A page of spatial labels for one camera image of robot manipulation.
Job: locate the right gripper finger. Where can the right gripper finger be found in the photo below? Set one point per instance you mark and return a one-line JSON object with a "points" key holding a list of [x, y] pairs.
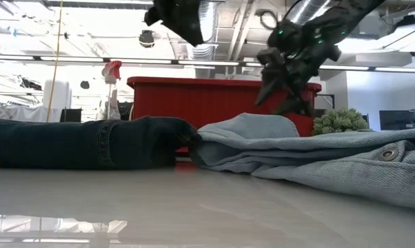
{"points": [[267, 87], [295, 106]]}

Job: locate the light blue jeans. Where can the light blue jeans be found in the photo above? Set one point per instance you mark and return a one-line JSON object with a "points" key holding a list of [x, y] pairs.
{"points": [[331, 162]]}

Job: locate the dark navy jeans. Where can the dark navy jeans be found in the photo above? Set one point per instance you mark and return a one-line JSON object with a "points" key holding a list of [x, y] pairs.
{"points": [[56, 144]]}

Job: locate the red plastic laundry bin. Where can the red plastic laundry bin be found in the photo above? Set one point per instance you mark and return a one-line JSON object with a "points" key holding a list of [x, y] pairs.
{"points": [[193, 100]]}

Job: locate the long ceiling light bar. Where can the long ceiling light bar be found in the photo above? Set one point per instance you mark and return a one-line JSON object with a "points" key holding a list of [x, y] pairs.
{"points": [[254, 64], [400, 69], [345, 67], [207, 63], [124, 61]]}

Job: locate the green artificial plant in pot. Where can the green artificial plant in pot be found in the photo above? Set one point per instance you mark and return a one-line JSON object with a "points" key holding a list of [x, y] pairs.
{"points": [[338, 120]]}

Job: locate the clear spray bottle red trigger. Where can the clear spray bottle red trigger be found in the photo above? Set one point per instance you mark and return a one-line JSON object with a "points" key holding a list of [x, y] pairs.
{"points": [[111, 70]]}

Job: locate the dark computer monitor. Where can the dark computer monitor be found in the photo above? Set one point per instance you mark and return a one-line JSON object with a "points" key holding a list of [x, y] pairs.
{"points": [[397, 120]]}

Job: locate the black upright panel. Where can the black upright panel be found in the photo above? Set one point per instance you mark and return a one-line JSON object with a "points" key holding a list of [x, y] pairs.
{"points": [[70, 115]]}

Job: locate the black dome camera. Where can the black dome camera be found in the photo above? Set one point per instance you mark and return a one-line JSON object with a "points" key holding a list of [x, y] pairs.
{"points": [[146, 38]]}

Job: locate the smooth silver air duct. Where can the smooth silver air duct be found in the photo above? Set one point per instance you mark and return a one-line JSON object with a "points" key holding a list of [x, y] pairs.
{"points": [[304, 10]]}

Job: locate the ribbed silver air duct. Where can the ribbed silver air duct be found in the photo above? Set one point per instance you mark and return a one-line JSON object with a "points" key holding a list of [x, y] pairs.
{"points": [[207, 51]]}

